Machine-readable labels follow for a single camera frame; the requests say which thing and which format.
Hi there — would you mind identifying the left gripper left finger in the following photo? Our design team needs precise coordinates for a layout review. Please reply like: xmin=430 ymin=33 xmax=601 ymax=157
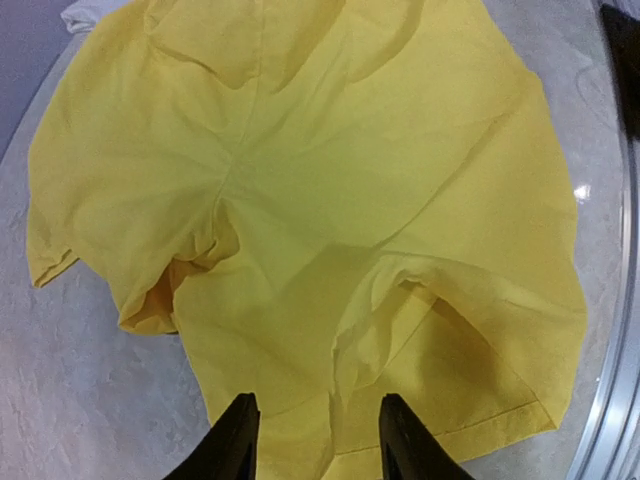
xmin=169 ymin=393 xmax=260 ymax=480

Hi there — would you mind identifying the white t-shirt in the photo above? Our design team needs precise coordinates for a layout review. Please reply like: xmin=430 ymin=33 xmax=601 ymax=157
xmin=60 ymin=0 xmax=129 ymax=34

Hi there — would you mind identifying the yellow garment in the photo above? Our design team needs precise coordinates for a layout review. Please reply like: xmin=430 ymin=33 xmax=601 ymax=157
xmin=26 ymin=1 xmax=587 ymax=479

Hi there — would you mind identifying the front aluminium rail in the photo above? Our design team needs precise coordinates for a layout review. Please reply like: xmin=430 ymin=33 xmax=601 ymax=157
xmin=567 ymin=191 xmax=639 ymax=479

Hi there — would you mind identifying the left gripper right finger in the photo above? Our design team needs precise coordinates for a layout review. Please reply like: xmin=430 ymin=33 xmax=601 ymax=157
xmin=379 ymin=393 xmax=473 ymax=480

